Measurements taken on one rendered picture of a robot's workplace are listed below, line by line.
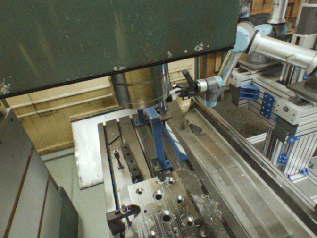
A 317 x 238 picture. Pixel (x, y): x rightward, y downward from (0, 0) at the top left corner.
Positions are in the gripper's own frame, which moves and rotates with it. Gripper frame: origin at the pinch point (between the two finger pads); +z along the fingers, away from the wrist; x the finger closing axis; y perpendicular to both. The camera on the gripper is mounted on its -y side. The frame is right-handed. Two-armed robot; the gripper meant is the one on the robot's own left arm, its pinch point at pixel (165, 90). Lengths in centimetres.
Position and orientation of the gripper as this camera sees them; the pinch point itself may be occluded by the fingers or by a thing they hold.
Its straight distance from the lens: 118.7
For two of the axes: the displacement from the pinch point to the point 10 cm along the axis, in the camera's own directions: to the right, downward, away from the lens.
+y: 0.9, 8.3, 5.5
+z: -9.5, 2.4, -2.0
